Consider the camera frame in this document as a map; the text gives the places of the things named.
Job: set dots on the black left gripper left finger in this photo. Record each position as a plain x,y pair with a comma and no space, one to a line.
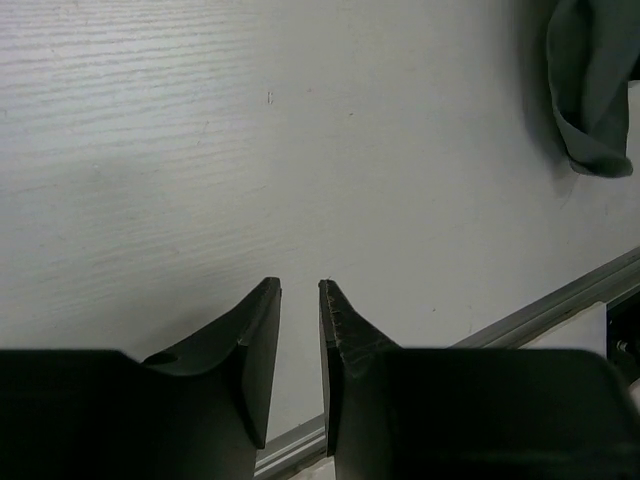
198,409

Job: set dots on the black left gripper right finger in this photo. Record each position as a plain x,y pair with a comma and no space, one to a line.
468,413

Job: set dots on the grey pleated skirt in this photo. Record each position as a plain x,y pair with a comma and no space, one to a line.
592,55

